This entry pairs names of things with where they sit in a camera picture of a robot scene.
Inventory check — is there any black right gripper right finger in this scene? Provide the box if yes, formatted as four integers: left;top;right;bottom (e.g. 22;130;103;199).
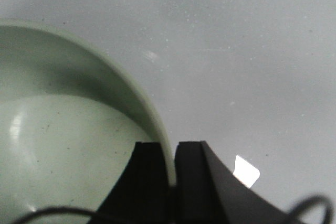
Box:
175;141;287;223

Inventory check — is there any green bowl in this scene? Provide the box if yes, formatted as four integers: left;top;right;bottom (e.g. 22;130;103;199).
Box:
1;19;176;223

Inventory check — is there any black camera cable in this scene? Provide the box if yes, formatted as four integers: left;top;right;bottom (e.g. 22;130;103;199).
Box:
7;195;332;224

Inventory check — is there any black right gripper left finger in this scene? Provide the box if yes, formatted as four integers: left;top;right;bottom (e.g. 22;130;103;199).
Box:
97;142;168;223

